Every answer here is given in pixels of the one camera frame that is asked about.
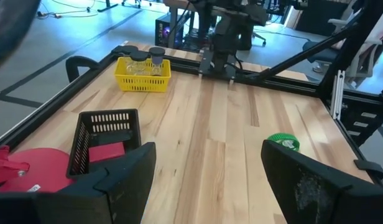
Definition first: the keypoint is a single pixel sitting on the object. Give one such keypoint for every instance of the yellow plastic basket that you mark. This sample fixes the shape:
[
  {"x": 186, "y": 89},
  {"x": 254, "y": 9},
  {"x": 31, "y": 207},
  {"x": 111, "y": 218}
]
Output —
[{"x": 141, "y": 84}]

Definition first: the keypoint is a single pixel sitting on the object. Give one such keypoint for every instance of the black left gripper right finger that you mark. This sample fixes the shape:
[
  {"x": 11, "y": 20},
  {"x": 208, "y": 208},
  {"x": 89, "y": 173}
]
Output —
[{"x": 300, "y": 193}]

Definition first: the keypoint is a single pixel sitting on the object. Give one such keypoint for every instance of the green band watch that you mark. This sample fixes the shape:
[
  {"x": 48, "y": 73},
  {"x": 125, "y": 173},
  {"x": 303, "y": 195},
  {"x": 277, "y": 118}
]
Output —
[{"x": 281, "y": 137}]

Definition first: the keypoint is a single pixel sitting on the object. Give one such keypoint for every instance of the black plastic basket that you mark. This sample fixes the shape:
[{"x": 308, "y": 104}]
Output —
[{"x": 107, "y": 111}]

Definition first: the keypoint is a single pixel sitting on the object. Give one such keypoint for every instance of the black office chair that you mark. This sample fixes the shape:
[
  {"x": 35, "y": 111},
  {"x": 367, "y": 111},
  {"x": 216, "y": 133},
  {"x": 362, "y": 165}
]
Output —
[{"x": 135, "y": 2}]

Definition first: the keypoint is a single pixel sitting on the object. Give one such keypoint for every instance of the hourglass with green sand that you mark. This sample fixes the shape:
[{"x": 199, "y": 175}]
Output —
[{"x": 157, "y": 51}]

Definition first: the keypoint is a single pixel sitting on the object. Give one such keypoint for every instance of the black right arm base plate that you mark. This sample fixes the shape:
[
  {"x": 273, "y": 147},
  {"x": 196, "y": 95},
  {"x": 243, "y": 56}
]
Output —
[{"x": 210, "y": 70}]

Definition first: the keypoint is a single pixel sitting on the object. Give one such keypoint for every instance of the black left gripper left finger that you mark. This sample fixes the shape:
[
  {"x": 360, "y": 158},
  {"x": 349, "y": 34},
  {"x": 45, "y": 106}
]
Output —
[{"x": 129, "y": 186}]

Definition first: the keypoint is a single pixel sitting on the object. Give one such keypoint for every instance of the black office desk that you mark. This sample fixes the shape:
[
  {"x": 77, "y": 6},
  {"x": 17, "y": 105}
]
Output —
[{"x": 107, "y": 4}]

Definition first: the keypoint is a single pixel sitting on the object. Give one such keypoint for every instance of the clear hourglass with black caps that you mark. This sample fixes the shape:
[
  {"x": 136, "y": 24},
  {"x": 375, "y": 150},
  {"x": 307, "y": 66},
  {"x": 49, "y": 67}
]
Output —
[{"x": 138, "y": 56}]

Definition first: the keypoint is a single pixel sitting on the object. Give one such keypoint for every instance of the black computer tower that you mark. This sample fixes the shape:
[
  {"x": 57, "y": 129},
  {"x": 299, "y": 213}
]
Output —
[{"x": 166, "y": 31}]

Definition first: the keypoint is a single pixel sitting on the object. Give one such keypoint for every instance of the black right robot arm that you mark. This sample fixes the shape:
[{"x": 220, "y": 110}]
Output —
[{"x": 225, "y": 37}]

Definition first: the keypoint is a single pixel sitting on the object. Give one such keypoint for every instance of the red rectangular box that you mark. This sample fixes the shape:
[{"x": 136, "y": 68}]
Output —
[{"x": 106, "y": 152}]

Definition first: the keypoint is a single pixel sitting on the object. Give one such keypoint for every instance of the silver aluminium bracket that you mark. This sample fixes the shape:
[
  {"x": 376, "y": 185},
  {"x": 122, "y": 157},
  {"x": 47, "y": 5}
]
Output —
[{"x": 337, "y": 93}]

